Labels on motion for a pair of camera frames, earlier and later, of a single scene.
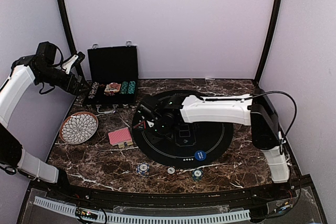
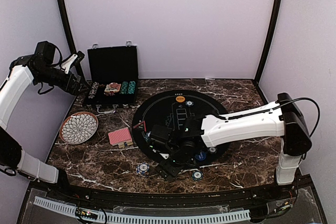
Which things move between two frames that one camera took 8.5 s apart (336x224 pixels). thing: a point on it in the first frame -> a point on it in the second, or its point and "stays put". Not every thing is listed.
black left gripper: x=67 y=86 stays put
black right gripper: x=147 y=128 -> x=169 y=172
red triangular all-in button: x=141 y=126 stays put
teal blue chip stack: x=197 y=174 stays put
